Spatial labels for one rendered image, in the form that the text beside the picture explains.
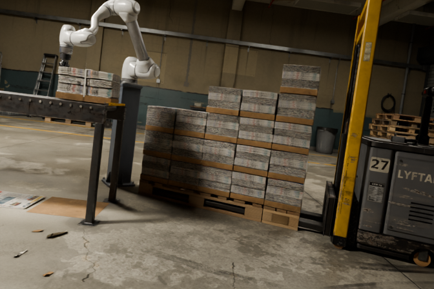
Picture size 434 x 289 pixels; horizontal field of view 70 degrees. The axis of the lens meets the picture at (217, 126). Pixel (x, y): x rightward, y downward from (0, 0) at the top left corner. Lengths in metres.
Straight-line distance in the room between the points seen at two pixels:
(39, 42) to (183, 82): 4.35
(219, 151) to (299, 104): 0.76
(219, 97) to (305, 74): 0.72
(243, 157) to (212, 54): 7.15
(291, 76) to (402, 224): 1.29
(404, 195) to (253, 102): 1.25
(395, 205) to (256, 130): 1.10
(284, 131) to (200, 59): 7.20
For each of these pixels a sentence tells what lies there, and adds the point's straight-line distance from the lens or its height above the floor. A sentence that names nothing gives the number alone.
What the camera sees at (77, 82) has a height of 0.93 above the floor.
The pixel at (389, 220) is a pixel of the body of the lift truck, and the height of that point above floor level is 0.27.
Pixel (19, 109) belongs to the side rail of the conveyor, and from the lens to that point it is 2.39.
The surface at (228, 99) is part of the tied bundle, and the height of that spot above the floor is 0.97.
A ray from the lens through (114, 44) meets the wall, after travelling 9.98.
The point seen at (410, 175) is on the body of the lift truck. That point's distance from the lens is 2.45.
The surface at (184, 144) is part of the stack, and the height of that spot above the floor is 0.53.
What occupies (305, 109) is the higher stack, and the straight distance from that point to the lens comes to 2.52.
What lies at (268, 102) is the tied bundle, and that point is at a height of 0.97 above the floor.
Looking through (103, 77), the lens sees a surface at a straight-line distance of 2.38.
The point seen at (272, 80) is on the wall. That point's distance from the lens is 9.66.
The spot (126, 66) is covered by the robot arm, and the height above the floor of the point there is 1.17.
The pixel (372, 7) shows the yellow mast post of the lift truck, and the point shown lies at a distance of 2.47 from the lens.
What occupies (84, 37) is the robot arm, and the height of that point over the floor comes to 1.26.
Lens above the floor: 0.86
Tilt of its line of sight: 3 degrees down
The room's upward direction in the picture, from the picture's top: 7 degrees clockwise
